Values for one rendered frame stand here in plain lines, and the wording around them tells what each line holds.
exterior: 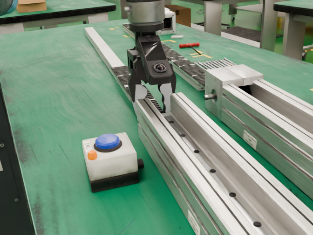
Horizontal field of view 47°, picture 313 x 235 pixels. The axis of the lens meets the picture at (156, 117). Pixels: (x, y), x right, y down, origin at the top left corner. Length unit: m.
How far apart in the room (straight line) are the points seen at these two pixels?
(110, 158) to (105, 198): 0.06
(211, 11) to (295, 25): 0.92
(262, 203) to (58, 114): 0.59
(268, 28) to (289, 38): 1.12
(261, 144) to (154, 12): 0.32
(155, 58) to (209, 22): 2.65
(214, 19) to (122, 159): 2.84
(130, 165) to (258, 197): 0.22
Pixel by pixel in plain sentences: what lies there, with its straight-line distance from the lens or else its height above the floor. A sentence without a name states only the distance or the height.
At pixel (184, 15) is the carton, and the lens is 4.71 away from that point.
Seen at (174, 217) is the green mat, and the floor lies 0.78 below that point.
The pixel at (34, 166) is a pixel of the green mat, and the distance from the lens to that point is 0.71.
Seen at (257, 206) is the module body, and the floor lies 0.83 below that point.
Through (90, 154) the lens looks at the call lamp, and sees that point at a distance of 0.57.
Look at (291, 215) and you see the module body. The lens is 0.43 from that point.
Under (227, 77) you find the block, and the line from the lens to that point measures 0.80.
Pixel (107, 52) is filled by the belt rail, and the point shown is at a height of 0.81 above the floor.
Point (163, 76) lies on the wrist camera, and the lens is 0.67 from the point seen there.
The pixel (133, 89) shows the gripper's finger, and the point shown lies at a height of 0.87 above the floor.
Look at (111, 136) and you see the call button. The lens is 0.61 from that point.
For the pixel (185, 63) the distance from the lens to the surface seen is 1.13.
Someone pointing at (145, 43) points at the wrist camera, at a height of 0.97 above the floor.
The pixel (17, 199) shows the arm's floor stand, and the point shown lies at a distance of 1.36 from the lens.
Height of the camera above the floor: 1.13
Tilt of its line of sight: 25 degrees down
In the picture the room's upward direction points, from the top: 3 degrees counter-clockwise
